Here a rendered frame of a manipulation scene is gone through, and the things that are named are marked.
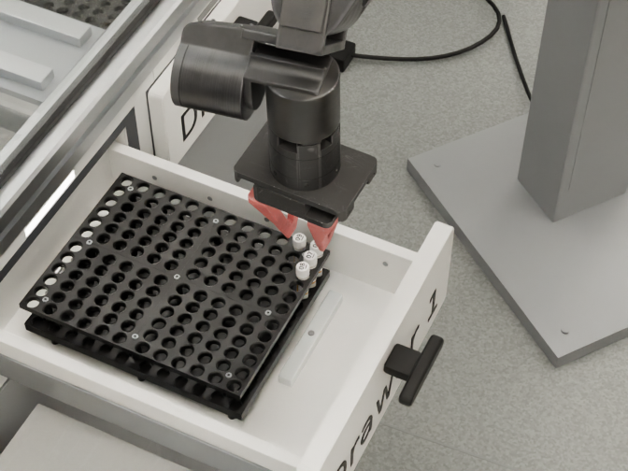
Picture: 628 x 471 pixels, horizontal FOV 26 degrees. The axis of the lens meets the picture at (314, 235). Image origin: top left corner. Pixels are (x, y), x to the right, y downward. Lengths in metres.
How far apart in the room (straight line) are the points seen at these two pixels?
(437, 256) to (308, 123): 0.24
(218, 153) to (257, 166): 0.47
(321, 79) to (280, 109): 0.04
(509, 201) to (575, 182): 0.14
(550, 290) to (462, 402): 0.26
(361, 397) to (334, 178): 0.18
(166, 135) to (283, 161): 0.34
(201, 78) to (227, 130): 0.55
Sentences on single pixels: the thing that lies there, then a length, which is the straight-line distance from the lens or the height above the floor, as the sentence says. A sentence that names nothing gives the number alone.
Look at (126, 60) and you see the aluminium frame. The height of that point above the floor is 0.99.
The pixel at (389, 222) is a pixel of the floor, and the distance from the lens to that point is 2.45.
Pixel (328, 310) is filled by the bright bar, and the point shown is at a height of 0.85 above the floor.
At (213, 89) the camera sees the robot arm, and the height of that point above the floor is 1.15.
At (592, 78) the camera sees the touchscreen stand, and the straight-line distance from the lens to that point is 2.20.
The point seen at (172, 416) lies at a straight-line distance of 1.16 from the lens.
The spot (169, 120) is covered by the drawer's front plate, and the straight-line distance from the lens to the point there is 1.38.
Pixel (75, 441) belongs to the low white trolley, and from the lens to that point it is 1.31.
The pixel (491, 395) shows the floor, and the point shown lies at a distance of 2.25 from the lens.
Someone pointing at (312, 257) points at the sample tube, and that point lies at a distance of 1.23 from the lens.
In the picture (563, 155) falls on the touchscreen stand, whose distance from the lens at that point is 2.31.
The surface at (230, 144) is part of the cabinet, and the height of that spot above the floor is 0.71.
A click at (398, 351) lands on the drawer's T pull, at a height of 0.91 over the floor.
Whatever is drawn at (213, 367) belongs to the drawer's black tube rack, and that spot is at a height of 0.90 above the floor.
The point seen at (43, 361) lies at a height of 0.89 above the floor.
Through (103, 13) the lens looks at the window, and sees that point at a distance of 1.27.
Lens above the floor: 1.87
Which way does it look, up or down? 50 degrees down
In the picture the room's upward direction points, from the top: straight up
